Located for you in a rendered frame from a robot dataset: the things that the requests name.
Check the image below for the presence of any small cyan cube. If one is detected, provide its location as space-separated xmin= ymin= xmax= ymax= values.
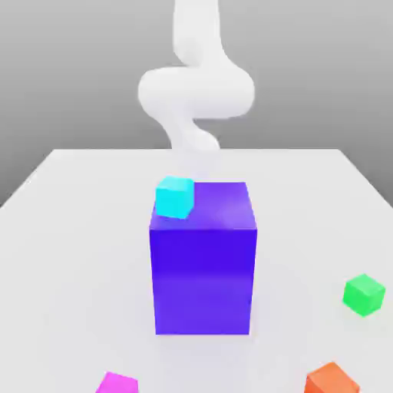
xmin=155 ymin=175 xmax=195 ymax=220

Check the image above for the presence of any large purple box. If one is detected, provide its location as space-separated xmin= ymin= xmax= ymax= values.
xmin=149 ymin=181 xmax=258 ymax=336

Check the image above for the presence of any small orange cube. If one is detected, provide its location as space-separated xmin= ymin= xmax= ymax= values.
xmin=304 ymin=362 xmax=361 ymax=393

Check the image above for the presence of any small green cube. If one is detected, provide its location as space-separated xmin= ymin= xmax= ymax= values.
xmin=342 ymin=273 xmax=387 ymax=318

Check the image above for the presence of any small magenta cube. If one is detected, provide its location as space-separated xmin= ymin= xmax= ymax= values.
xmin=94 ymin=371 xmax=139 ymax=393

